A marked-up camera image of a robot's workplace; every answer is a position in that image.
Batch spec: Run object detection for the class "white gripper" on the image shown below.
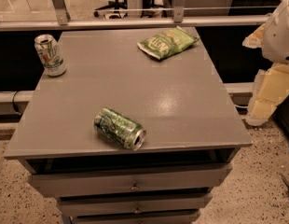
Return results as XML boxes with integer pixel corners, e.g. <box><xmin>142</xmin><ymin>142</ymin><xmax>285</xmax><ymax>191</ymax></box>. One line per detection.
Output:
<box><xmin>242</xmin><ymin>0</ymin><xmax>289</xmax><ymax>126</ymax></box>

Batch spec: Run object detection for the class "green jalapeno chip bag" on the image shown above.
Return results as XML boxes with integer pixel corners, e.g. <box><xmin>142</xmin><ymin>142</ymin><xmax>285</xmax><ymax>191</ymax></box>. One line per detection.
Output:
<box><xmin>137</xmin><ymin>26</ymin><xmax>199</xmax><ymax>60</ymax></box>

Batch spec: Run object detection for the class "green crushed can lying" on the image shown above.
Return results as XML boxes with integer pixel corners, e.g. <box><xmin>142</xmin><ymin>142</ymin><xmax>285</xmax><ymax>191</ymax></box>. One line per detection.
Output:
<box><xmin>94</xmin><ymin>107</ymin><xmax>146</xmax><ymax>150</ymax></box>

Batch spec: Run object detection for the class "white 7up can upright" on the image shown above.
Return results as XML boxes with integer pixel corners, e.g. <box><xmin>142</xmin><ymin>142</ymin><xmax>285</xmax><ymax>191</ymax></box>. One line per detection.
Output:
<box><xmin>34</xmin><ymin>34</ymin><xmax>66</xmax><ymax>77</ymax></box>

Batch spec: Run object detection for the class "grey drawer cabinet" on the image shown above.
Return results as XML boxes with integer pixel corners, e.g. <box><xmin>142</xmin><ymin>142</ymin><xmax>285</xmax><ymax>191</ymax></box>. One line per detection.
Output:
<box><xmin>3</xmin><ymin>27</ymin><xmax>254</xmax><ymax>224</ymax></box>

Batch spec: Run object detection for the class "bottom grey drawer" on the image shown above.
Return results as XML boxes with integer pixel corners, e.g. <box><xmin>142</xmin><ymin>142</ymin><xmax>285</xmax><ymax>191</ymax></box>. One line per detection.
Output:
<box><xmin>74</xmin><ymin>210</ymin><xmax>200</xmax><ymax>224</ymax></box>

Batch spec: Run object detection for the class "grey drawer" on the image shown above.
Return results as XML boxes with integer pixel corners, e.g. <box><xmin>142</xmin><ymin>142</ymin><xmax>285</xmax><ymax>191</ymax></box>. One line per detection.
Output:
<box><xmin>74</xmin><ymin>210</ymin><xmax>200</xmax><ymax>224</ymax></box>
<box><xmin>29</xmin><ymin>163</ymin><xmax>232</xmax><ymax>197</ymax></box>
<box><xmin>57</xmin><ymin>193</ymin><xmax>212</xmax><ymax>217</ymax></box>

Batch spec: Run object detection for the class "middle grey drawer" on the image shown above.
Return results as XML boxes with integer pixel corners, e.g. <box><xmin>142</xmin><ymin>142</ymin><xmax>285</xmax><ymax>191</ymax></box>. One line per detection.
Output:
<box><xmin>57</xmin><ymin>193</ymin><xmax>212</xmax><ymax>217</ymax></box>

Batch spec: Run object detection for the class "grey metal railing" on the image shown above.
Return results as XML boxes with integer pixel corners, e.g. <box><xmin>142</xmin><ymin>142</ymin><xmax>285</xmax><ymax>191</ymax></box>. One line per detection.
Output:
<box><xmin>0</xmin><ymin>0</ymin><xmax>282</xmax><ymax>31</ymax></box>

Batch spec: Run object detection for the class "top grey drawer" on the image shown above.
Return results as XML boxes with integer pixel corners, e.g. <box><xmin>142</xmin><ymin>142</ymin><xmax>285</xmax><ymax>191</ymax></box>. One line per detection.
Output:
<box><xmin>29</xmin><ymin>163</ymin><xmax>232</xmax><ymax>197</ymax></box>

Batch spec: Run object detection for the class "black cable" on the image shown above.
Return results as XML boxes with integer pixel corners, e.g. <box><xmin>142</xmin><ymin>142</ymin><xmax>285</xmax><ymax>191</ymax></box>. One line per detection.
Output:
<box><xmin>11</xmin><ymin>91</ymin><xmax>21</xmax><ymax>115</ymax></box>

